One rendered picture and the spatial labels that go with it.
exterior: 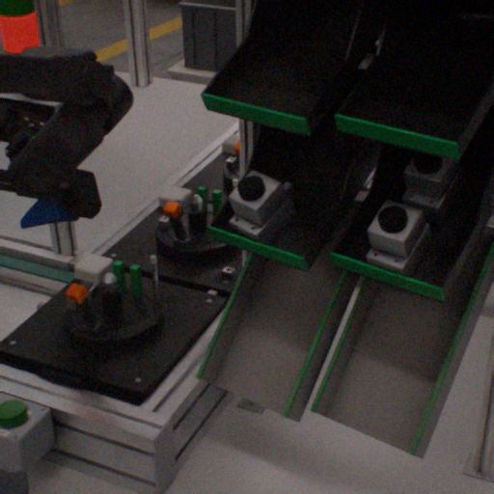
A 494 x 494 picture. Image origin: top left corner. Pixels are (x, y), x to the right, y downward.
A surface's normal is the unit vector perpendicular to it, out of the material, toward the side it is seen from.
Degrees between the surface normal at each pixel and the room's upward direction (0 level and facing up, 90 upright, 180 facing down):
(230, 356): 45
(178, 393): 0
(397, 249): 115
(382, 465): 0
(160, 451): 90
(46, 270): 0
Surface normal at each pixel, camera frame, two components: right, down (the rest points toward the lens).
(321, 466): -0.02, -0.86
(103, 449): -0.43, 0.47
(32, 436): 0.91, 0.20
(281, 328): -0.42, -0.31
